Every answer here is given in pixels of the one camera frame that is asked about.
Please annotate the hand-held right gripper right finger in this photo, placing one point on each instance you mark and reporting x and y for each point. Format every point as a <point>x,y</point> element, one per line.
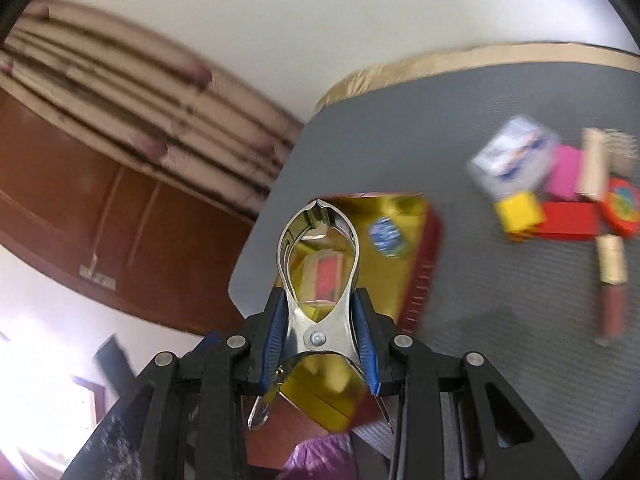
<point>367,347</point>

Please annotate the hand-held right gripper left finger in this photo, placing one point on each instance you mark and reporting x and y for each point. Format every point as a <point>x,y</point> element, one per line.
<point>272,345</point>

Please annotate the silver metal clamp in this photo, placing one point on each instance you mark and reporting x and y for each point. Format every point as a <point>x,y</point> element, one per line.
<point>316,337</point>

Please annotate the red and gold candy box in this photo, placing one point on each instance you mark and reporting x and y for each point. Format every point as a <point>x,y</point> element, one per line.
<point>395,280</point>

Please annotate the gold ribbed lighter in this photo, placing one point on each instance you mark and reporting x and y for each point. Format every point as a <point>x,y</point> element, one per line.
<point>593,165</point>

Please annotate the small pink red packet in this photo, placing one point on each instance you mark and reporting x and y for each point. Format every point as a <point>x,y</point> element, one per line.
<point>327,280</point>

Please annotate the purple cloth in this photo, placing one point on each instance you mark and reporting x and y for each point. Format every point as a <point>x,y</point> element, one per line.
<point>322,460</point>

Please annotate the grey mesh mat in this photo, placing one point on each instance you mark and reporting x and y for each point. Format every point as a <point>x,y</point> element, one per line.
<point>500,335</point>

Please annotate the black flat object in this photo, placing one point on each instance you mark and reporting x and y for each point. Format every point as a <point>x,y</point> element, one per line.
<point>115,365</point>

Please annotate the yellow block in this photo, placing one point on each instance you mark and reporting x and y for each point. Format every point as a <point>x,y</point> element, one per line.
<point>520,212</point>

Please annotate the brown wooden cabinet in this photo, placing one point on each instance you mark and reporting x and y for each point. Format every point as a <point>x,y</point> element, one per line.
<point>75,210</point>

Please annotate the red block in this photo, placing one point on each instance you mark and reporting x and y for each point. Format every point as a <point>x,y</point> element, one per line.
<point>570,220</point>

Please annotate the clear plastic box blue print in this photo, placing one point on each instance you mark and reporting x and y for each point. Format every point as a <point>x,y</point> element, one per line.
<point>510,155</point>

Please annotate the lip gloss tube gold cap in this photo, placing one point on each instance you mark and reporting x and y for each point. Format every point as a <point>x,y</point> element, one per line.
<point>612,310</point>

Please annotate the pink block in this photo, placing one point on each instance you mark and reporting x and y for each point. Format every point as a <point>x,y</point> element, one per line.
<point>565,175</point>

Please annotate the round red colourful tin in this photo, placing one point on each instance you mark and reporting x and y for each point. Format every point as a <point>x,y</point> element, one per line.
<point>622,205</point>

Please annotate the beige patterned curtain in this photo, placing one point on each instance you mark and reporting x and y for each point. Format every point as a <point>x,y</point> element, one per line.
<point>125,85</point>

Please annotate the beige woven object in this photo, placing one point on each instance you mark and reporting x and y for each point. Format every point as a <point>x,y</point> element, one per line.
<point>622,152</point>

